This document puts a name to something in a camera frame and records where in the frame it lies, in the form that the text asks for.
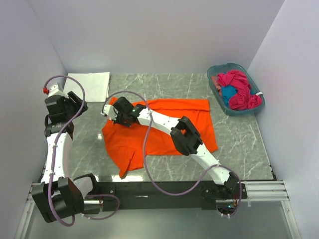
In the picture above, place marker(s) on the orange t-shirt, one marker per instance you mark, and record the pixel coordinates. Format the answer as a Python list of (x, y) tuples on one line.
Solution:
[(125, 145)]

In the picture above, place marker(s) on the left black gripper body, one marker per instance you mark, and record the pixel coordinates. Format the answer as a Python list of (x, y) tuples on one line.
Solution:
[(72, 108)]

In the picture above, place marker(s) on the blue t-shirt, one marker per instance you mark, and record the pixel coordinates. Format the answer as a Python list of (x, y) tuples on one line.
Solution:
[(227, 93)]

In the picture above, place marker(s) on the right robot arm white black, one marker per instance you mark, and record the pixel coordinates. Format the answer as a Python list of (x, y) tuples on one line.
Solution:
[(186, 139)]

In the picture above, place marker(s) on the aluminium frame rails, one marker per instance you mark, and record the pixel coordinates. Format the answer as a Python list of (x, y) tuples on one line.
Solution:
[(266, 214)]

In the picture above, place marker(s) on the magenta t-shirt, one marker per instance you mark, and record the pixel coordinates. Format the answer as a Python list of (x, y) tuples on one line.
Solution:
[(244, 99)]

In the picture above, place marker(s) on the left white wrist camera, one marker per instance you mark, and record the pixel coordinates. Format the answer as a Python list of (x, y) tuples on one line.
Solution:
[(54, 90)]

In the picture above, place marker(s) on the pink garment in basket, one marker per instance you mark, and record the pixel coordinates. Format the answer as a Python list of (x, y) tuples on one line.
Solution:
[(217, 86)]

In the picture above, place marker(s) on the folded white t-shirt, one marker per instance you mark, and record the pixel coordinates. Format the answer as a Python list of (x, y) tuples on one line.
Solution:
[(95, 85)]

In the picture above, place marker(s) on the teal plastic laundry basket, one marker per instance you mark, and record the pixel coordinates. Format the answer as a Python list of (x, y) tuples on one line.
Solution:
[(224, 68)]

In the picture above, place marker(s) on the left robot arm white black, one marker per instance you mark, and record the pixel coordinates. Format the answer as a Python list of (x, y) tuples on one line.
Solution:
[(58, 196)]

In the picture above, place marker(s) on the black base crossbar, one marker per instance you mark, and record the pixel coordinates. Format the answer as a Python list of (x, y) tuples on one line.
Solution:
[(144, 195)]

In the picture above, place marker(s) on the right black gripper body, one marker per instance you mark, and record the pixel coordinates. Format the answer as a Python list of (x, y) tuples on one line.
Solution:
[(120, 119)]

